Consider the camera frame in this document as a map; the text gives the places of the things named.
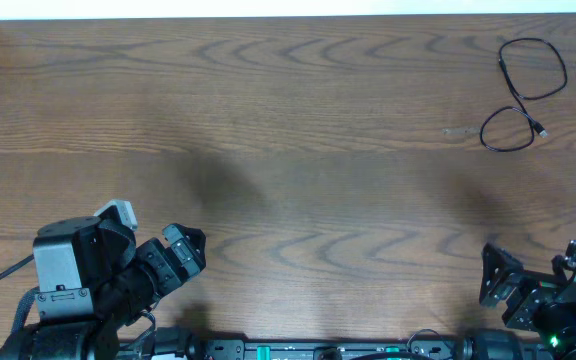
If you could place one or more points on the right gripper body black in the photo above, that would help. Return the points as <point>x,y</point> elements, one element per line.
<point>538,292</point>

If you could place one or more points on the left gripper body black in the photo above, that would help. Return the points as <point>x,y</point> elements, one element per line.
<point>160,269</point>

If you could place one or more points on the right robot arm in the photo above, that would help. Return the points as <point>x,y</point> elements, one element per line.
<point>555,321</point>

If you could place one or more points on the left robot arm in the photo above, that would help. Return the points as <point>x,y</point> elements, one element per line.
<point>95,279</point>

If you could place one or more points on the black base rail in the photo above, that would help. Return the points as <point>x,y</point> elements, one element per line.
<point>179,343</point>

